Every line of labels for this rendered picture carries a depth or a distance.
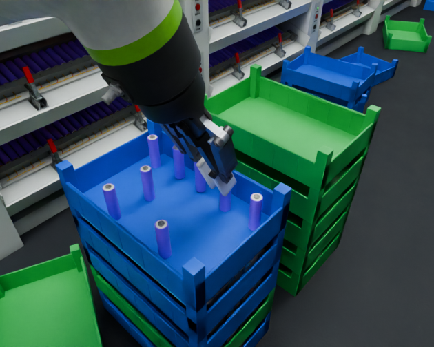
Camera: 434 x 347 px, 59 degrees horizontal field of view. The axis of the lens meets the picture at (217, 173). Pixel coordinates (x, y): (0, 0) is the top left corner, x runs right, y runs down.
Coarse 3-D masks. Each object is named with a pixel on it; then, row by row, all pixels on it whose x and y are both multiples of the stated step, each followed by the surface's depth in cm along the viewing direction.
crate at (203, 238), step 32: (160, 128) 70; (64, 160) 59; (96, 160) 64; (128, 160) 69; (64, 192) 62; (96, 192) 65; (128, 192) 65; (160, 192) 65; (192, 192) 65; (256, 192) 60; (288, 192) 54; (96, 224) 58; (128, 224) 59; (192, 224) 59; (224, 224) 59; (160, 256) 48; (192, 256) 54; (224, 256) 54; (192, 288) 45
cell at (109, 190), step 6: (108, 186) 56; (114, 186) 57; (108, 192) 56; (114, 192) 57; (108, 198) 57; (114, 198) 57; (108, 204) 58; (114, 204) 58; (108, 210) 59; (114, 210) 58; (120, 210) 60; (114, 216) 59; (120, 216) 60
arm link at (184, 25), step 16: (176, 32) 32; (160, 48) 31; (176, 48) 33; (192, 48) 35; (96, 64) 34; (128, 64) 32; (144, 64) 32; (160, 64) 32; (176, 64) 34; (192, 64) 35; (112, 80) 34; (128, 80) 33; (144, 80) 33; (160, 80) 34; (176, 80) 34; (192, 80) 36; (112, 96) 35; (128, 96) 35; (144, 96) 35; (160, 96) 35
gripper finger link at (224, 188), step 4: (208, 172) 52; (216, 180) 53; (220, 180) 54; (232, 180) 56; (216, 184) 54; (220, 184) 54; (224, 184) 55; (228, 184) 56; (232, 184) 57; (220, 188) 55; (224, 188) 56; (228, 188) 56; (220, 192) 57; (224, 192) 56; (228, 192) 57
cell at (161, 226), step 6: (156, 222) 51; (162, 222) 51; (156, 228) 50; (162, 228) 50; (168, 228) 51; (156, 234) 51; (162, 234) 51; (168, 234) 52; (162, 240) 52; (168, 240) 52; (162, 246) 52; (168, 246) 53; (162, 252) 53; (168, 252) 53
